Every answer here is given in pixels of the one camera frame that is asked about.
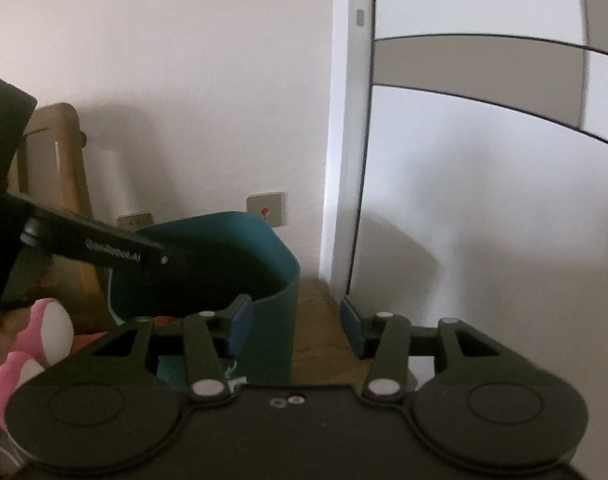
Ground pink white plush toy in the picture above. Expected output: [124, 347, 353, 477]
[0, 298, 106, 449]

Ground wall socket with red dot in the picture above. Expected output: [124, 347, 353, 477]
[246, 192, 285, 228]

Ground teal plastic trash bin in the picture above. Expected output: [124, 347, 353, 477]
[108, 211, 299, 386]

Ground brown wooden nightstand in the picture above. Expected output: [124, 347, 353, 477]
[291, 280, 370, 391]

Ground white wall outlet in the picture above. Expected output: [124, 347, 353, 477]
[116, 211, 153, 231]

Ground white wardrobe door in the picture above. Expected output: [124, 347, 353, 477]
[320, 0, 608, 403]

